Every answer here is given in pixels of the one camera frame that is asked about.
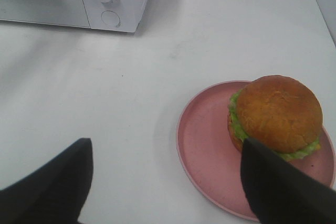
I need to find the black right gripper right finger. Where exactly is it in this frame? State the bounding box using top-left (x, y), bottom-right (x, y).
top-left (240, 138), bottom-right (335, 223)

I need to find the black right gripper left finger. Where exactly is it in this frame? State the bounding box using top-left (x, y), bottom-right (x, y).
top-left (1, 138), bottom-right (93, 223)

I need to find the pink round plate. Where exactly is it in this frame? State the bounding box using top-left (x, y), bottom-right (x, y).
top-left (176, 81), bottom-right (335, 220)

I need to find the burger with lettuce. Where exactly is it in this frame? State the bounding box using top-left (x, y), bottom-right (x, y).
top-left (227, 75), bottom-right (323, 161)

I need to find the white round door button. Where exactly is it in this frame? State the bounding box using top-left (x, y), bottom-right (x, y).
top-left (101, 10), bottom-right (120, 27)

